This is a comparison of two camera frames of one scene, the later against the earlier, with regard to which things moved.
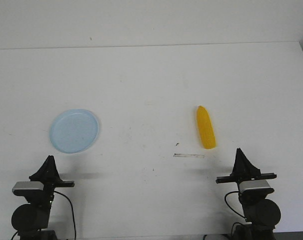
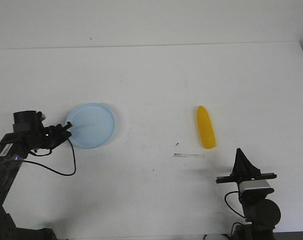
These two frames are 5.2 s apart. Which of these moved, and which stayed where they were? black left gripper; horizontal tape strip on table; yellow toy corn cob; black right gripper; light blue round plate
Moved: light blue round plate; black left gripper
Stayed: horizontal tape strip on table; black right gripper; yellow toy corn cob
